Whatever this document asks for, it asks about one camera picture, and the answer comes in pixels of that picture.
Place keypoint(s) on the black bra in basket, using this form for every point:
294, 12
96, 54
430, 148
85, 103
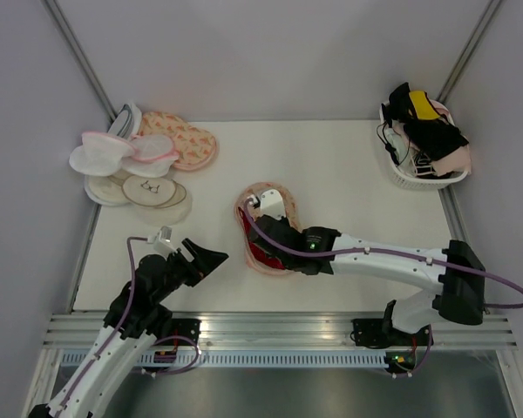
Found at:
436, 138

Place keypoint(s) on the peach floral mesh laundry bag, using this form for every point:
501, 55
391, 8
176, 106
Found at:
289, 201

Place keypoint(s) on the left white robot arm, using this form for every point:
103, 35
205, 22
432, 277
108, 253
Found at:
135, 321

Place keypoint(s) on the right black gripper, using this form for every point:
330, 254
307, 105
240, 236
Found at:
284, 221

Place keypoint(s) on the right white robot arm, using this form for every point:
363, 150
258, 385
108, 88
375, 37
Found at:
450, 281

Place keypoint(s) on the aluminium mounting rail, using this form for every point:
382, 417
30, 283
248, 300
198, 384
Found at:
304, 331

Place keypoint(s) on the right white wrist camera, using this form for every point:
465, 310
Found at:
270, 202

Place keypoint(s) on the red bra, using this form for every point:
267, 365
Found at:
256, 258

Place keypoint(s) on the white plastic laundry basket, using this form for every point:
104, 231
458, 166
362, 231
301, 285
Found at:
405, 165

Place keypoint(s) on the white slotted cable duct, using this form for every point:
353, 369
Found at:
275, 359

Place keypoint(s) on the pink bra in basket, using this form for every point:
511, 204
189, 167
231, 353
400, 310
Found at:
457, 161

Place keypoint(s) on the beige bag with bra print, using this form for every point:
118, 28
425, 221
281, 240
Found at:
152, 193

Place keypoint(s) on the yellow garment in basket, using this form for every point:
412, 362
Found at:
421, 106

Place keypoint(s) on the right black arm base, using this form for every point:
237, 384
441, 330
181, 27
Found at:
369, 333

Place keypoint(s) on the cream round mesh bag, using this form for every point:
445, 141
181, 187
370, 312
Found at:
104, 192

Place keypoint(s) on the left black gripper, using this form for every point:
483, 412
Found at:
207, 259

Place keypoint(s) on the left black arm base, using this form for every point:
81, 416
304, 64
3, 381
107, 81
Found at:
184, 331

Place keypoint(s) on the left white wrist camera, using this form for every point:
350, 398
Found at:
161, 241

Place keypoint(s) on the white pink-trimmed mesh bag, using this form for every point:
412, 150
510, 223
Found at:
101, 154

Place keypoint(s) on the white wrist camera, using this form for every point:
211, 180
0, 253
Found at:
270, 202
161, 241

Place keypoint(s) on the white blue-trimmed mesh bag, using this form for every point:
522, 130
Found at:
128, 121

